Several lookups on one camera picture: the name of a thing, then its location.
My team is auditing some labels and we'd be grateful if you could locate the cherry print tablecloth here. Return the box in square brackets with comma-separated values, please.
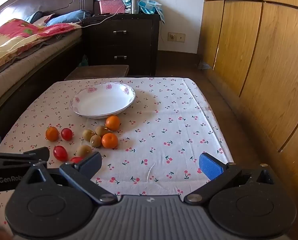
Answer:
[0, 77, 234, 228]

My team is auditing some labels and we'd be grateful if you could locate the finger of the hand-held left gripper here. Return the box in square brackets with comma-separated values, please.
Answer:
[0, 147, 50, 168]

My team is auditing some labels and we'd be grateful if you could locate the white thread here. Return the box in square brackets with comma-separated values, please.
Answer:
[146, 164, 156, 182]

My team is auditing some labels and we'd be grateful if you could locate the white cable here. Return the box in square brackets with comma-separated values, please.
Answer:
[83, 5, 126, 28]

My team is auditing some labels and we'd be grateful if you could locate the yellow wooden wardrobe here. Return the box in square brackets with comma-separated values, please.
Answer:
[201, 0, 298, 240]

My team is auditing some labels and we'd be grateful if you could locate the dark wooden stool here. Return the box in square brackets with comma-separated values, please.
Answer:
[64, 65, 129, 80]

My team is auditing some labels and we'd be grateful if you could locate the red yellow floral blanket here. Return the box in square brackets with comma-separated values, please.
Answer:
[0, 19, 82, 74]

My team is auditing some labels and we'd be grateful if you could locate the dark wooden nightstand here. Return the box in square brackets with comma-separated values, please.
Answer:
[83, 14, 161, 77]

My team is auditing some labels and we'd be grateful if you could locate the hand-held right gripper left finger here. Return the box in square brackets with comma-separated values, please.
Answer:
[18, 151, 117, 204]

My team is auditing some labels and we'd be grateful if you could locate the bed with floral quilt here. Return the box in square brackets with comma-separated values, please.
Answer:
[0, 37, 88, 140]

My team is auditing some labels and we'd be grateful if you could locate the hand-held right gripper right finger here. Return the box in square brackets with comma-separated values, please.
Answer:
[184, 152, 281, 205]

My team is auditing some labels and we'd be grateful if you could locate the white floral plate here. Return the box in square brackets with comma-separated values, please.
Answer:
[70, 82, 136, 119]

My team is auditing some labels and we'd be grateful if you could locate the blue patterned plastic bag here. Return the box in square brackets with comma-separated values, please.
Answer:
[123, 0, 164, 23]

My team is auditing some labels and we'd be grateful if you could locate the beige wall socket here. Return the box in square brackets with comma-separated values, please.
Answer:
[168, 32, 186, 42]

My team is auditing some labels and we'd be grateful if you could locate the pink plastic basket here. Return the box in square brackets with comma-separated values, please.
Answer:
[97, 0, 126, 14]

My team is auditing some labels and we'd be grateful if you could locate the small orange mandarin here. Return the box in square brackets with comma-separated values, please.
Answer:
[101, 133, 119, 149]
[45, 126, 59, 142]
[105, 115, 121, 131]

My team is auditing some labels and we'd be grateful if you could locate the blue pillow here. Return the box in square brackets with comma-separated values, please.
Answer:
[24, 9, 91, 27]

